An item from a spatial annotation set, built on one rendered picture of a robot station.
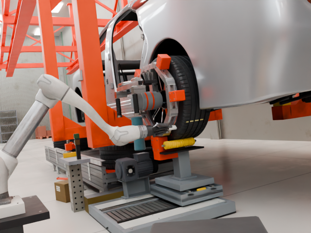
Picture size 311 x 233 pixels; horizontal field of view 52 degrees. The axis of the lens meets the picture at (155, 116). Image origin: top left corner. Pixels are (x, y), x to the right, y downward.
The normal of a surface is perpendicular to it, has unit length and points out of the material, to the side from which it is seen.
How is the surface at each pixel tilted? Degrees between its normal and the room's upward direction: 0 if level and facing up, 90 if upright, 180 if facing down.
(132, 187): 90
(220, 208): 90
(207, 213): 90
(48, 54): 90
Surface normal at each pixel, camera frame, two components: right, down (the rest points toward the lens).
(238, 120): -0.88, 0.10
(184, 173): 0.45, -0.04
